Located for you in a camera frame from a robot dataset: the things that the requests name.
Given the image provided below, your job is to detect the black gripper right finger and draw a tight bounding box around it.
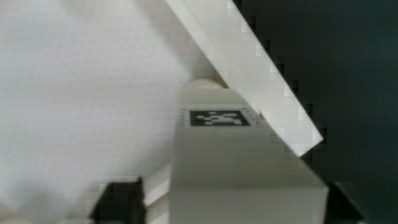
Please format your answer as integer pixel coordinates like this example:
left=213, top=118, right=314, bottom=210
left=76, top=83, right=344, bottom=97
left=325, top=182, right=375, bottom=224

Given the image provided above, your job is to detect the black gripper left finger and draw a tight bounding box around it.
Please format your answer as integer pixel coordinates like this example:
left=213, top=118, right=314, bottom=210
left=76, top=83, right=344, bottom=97
left=88, top=179, right=145, bottom=224

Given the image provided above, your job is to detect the white desk leg with tag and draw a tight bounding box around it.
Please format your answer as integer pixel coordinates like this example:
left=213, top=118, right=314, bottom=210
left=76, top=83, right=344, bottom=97
left=168, top=79, right=328, bottom=224

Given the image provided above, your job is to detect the white desk top tray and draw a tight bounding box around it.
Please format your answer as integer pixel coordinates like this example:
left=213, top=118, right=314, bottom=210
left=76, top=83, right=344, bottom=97
left=0, top=0, right=321, bottom=224

